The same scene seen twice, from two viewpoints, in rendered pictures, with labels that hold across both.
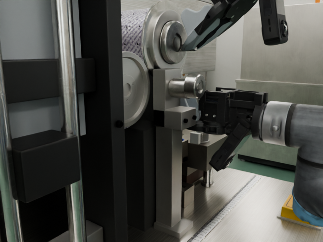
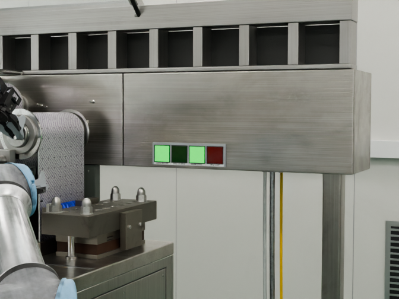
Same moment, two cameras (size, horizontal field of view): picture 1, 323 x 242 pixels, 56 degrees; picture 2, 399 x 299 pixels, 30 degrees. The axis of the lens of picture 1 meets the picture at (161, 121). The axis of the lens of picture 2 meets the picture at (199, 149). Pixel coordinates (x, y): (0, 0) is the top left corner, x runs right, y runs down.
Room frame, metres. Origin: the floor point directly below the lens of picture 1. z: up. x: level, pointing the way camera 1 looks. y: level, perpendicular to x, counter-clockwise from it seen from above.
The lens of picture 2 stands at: (0.67, -2.24, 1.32)
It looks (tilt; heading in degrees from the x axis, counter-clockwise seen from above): 3 degrees down; 79
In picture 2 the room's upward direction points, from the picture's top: straight up
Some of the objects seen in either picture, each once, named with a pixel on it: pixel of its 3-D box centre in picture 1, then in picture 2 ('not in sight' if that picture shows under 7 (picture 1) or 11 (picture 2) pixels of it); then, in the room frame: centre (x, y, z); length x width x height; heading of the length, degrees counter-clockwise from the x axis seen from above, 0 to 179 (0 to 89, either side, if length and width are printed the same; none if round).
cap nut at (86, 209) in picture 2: not in sight; (86, 206); (0.76, -0.14, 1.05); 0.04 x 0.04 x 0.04
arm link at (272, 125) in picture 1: (276, 123); not in sight; (0.52, -0.20, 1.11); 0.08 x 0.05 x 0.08; 145
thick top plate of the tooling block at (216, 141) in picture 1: (155, 136); (103, 216); (0.82, 0.02, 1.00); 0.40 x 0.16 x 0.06; 55
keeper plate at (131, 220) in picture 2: not in sight; (132, 229); (0.90, -0.03, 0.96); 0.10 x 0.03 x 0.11; 55
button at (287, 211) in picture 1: (302, 209); not in sight; (0.57, -0.30, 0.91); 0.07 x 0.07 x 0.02; 55
